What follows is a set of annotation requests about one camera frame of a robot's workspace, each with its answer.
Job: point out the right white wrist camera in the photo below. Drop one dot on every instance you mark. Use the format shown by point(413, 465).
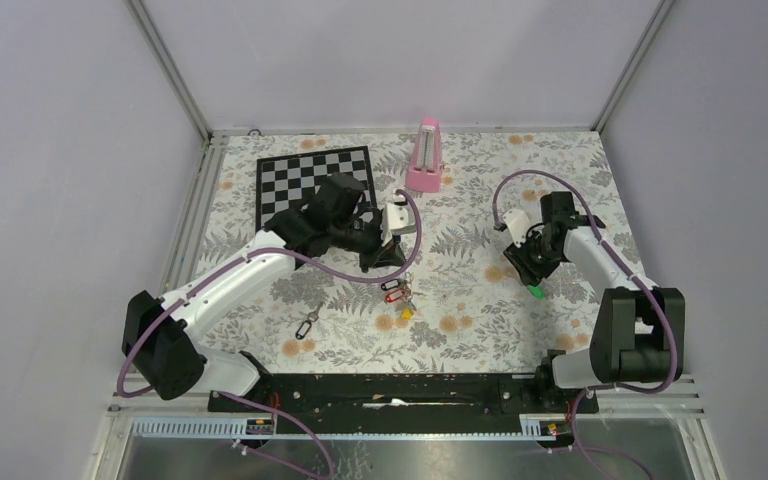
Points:
point(516, 223)

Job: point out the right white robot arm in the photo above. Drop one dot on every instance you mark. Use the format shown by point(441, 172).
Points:
point(637, 337)

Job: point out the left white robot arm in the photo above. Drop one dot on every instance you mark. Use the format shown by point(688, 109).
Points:
point(162, 335)

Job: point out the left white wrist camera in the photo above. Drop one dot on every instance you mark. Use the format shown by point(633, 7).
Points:
point(398, 217)

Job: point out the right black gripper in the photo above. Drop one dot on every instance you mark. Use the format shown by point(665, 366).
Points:
point(529, 273)

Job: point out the floral table mat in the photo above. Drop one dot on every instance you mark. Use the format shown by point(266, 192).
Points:
point(473, 313)

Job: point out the pink metronome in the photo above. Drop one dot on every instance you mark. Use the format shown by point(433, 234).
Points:
point(425, 166)

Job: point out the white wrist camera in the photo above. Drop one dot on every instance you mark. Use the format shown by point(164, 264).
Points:
point(398, 217)
point(516, 223)

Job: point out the grey slotted cable duct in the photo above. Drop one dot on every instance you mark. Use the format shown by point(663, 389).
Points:
point(519, 427)

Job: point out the black white chessboard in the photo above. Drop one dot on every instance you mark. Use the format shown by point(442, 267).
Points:
point(289, 181)

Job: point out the keyring with coloured key tags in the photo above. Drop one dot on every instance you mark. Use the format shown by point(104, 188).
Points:
point(399, 291)

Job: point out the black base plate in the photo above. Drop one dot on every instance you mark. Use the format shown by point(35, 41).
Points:
point(429, 398)

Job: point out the black carabiner key clip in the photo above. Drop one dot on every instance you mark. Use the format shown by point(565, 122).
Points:
point(307, 324)

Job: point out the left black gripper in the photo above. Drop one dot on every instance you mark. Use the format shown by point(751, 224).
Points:
point(381, 255)

